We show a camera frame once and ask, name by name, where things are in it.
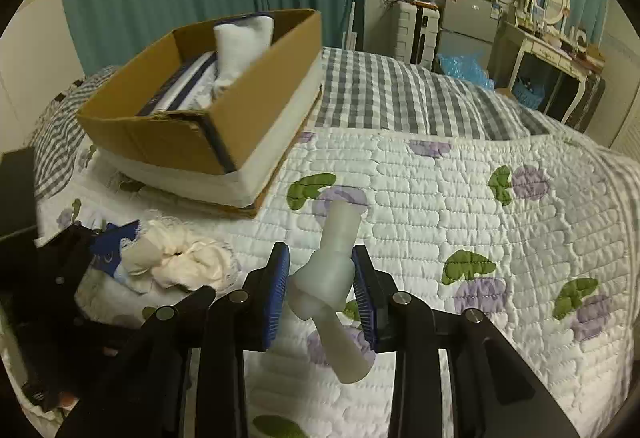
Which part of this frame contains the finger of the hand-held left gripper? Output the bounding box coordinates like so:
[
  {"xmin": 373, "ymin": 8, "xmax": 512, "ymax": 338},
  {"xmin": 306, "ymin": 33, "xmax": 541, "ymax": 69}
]
[{"xmin": 62, "ymin": 221, "xmax": 143, "ymax": 280}]

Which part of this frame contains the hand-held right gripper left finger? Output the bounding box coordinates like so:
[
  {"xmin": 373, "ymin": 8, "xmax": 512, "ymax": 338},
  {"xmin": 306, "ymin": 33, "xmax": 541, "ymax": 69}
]
[{"xmin": 57, "ymin": 242, "xmax": 292, "ymax": 438}]

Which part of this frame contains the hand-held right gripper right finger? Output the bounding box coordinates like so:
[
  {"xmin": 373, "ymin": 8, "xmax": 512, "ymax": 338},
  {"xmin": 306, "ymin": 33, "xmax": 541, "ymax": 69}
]
[{"xmin": 350, "ymin": 244, "xmax": 583, "ymax": 438}]

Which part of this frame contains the small white cloth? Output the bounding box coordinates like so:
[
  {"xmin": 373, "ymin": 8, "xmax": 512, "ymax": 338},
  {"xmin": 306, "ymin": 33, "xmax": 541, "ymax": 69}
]
[{"xmin": 114, "ymin": 238, "xmax": 162, "ymax": 295}]

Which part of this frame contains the white soft tube toy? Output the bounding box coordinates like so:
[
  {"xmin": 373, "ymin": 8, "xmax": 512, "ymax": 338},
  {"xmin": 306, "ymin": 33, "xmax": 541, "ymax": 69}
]
[{"xmin": 290, "ymin": 199, "xmax": 377, "ymax": 385}]

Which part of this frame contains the cardboard box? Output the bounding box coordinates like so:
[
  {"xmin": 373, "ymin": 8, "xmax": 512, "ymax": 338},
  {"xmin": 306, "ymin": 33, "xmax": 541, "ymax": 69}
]
[{"xmin": 76, "ymin": 8, "xmax": 324, "ymax": 220}]

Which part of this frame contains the cream crumpled cloth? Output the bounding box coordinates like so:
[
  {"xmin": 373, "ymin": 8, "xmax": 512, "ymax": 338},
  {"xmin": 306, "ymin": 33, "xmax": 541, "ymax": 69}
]
[{"xmin": 144, "ymin": 217, "xmax": 237, "ymax": 293}]

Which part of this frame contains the dark rectangular object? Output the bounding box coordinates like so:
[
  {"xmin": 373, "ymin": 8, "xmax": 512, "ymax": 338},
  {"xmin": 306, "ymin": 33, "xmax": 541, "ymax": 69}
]
[{"xmin": 0, "ymin": 147, "xmax": 38, "ymax": 240}]

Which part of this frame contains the floral quilted bedspread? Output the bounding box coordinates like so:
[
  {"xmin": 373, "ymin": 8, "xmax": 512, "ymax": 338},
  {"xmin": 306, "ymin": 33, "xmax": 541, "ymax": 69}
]
[{"xmin": 0, "ymin": 127, "xmax": 640, "ymax": 438}]

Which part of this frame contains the blue striped white cloth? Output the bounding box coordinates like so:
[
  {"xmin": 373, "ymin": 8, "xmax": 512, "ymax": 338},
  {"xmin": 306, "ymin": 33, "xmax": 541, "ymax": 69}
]
[{"xmin": 137, "ymin": 52, "xmax": 242, "ymax": 115}]

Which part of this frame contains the grey checked blanket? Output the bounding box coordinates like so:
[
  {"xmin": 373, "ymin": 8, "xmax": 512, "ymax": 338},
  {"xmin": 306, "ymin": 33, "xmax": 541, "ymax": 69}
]
[{"xmin": 32, "ymin": 46, "xmax": 568, "ymax": 200}]

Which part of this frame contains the white rolled towel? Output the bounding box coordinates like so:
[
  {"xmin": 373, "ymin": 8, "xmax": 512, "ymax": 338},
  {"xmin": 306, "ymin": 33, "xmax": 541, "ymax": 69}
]
[{"xmin": 213, "ymin": 15, "xmax": 274, "ymax": 100}]

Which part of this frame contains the blue plastic bag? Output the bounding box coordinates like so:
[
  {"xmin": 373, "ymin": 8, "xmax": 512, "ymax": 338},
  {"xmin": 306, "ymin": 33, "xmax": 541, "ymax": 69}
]
[
  {"xmin": 514, "ymin": 77, "xmax": 547, "ymax": 110},
  {"xmin": 434, "ymin": 51, "xmax": 495, "ymax": 90}
]

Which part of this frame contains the white ribbed suitcase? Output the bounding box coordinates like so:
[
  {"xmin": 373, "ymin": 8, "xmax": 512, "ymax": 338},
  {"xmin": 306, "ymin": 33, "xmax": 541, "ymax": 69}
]
[{"xmin": 394, "ymin": 0, "xmax": 442, "ymax": 65}]

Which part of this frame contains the silver fridge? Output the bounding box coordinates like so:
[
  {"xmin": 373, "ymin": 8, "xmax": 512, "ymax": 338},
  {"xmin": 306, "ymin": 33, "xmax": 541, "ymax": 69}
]
[{"xmin": 437, "ymin": 0, "xmax": 507, "ymax": 70}]

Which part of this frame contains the white dressing table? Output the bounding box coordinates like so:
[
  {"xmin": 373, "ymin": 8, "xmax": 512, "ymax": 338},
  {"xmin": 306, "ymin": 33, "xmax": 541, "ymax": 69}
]
[{"xmin": 502, "ymin": 20, "xmax": 607, "ymax": 120}]

